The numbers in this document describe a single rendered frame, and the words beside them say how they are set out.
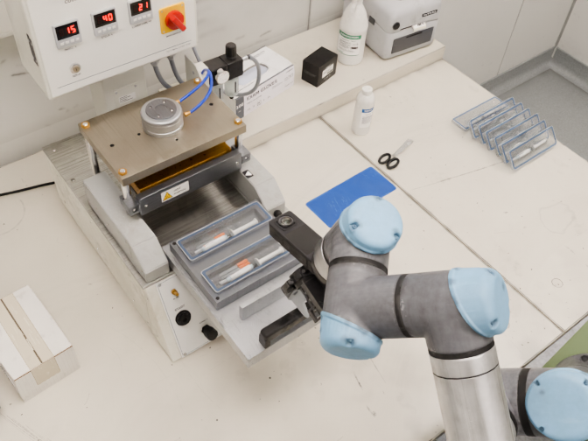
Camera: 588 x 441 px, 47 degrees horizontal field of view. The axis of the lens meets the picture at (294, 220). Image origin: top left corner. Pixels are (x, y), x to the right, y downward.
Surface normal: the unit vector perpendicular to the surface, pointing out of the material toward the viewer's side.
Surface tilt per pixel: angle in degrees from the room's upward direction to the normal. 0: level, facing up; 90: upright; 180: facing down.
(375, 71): 0
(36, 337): 1
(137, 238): 0
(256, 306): 90
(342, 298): 37
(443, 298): 44
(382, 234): 20
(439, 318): 63
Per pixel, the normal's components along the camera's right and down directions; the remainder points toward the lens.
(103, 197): 0.06, -0.65
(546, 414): -0.44, -0.14
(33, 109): 0.61, 0.62
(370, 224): 0.26, -0.39
